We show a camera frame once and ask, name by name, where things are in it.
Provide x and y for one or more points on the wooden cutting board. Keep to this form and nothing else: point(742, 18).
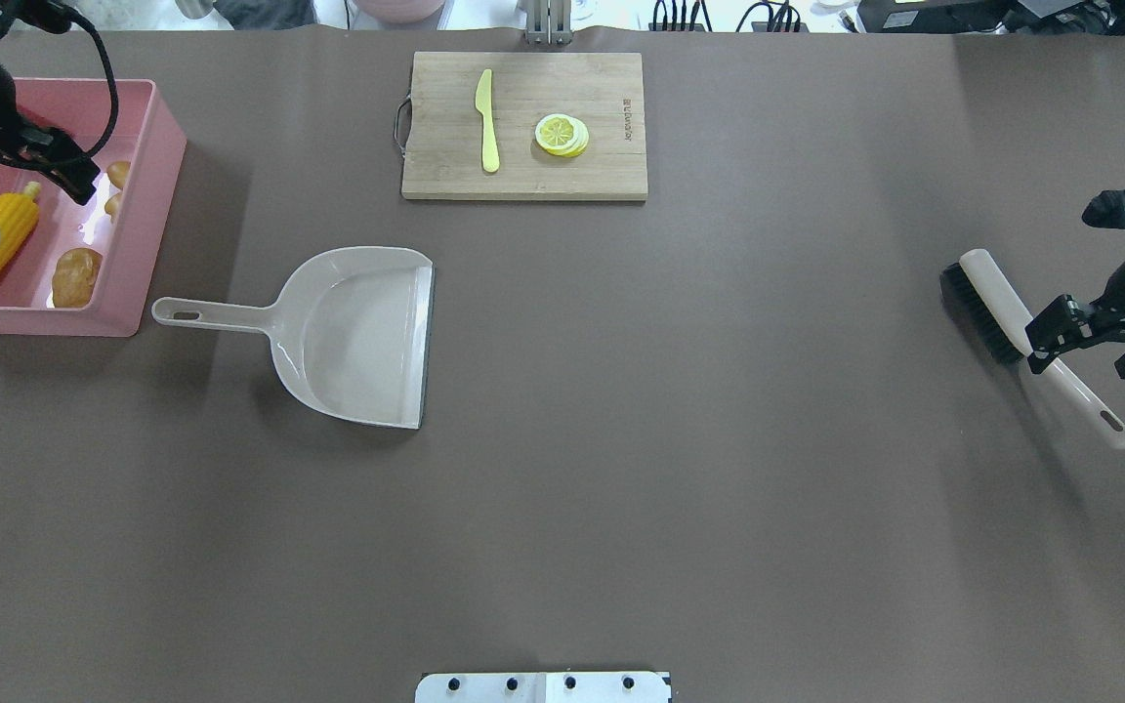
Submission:
point(441, 152)

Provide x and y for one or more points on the beige plastic dustpan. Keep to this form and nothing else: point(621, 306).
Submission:
point(349, 332)

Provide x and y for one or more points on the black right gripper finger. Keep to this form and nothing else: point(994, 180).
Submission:
point(1064, 324)
point(1046, 348)

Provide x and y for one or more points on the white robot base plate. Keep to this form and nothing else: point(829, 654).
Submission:
point(553, 686)

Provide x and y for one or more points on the tan toy ginger root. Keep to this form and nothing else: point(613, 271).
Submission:
point(117, 174)

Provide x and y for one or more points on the yellow plastic knife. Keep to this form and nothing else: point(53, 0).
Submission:
point(484, 105)

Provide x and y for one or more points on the brown toy potato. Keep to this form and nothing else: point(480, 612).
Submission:
point(75, 278)

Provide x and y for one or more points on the yellow lemon slices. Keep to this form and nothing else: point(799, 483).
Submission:
point(562, 135)

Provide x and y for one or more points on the pink plastic bin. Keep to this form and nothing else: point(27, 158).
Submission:
point(147, 135)

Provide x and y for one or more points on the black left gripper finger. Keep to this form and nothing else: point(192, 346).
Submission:
point(51, 152)

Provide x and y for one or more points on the beige hand brush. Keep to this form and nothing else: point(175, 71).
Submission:
point(1000, 317)

